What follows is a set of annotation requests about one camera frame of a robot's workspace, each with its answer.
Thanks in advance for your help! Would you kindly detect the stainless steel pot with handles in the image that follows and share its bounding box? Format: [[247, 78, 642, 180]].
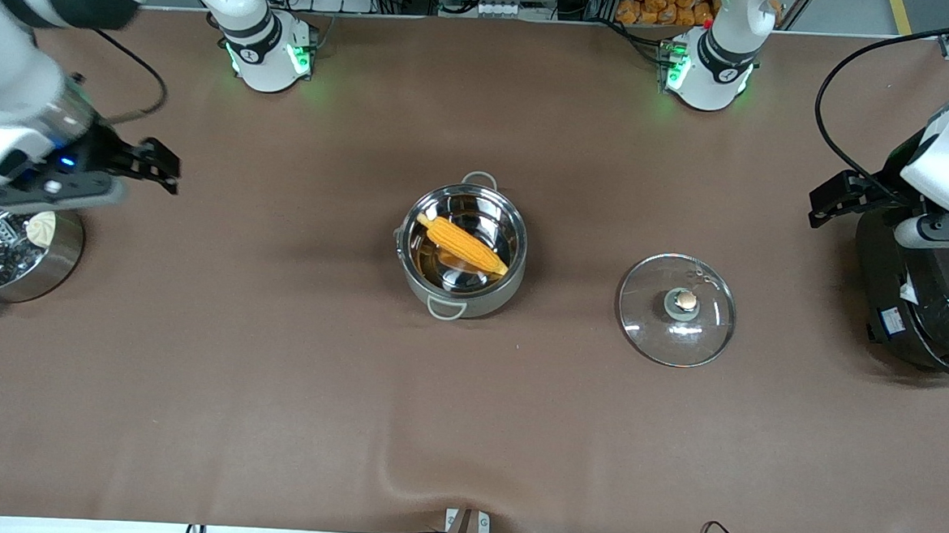
[[391, 167, 531, 325]]

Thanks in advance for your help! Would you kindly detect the white steamed bun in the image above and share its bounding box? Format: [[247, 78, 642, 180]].
[[25, 211, 58, 248]]

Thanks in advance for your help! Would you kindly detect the glass pot lid with knob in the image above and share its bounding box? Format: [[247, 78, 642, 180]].
[[615, 251, 740, 371]]

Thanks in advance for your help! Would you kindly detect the yellow corn cob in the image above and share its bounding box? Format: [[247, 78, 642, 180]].
[[414, 213, 513, 279]]

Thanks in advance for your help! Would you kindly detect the brown table mat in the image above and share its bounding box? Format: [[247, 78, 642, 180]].
[[0, 0, 949, 533]]

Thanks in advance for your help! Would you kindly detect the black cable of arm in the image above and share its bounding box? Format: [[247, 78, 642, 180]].
[[810, 16, 949, 207], [68, 28, 172, 127]]

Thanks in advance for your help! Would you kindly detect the steel steamer pot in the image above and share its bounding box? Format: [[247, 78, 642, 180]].
[[0, 189, 88, 320]]

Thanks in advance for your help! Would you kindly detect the bag of orange items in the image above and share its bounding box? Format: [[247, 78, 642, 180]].
[[615, 0, 719, 30]]

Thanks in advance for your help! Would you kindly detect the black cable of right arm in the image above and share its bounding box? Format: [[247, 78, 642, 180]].
[[68, 28, 172, 127]]

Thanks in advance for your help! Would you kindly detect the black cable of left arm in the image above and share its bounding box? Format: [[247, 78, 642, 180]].
[[810, 16, 949, 207]]

